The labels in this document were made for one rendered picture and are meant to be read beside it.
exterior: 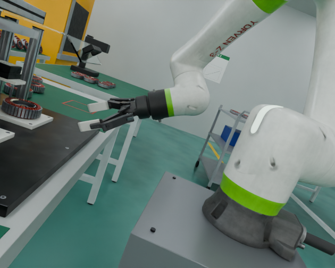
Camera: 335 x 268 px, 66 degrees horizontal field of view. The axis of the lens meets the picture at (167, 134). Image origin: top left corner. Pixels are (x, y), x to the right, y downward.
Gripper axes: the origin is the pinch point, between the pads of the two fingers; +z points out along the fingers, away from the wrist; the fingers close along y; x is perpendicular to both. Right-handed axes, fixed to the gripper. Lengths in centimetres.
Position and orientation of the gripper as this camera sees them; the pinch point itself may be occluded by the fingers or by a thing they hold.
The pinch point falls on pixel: (87, 116)
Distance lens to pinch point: 88.1
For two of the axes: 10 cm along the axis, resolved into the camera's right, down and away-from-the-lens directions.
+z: -9.9, 1.6, 0.3
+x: -1.5, -8.5, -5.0
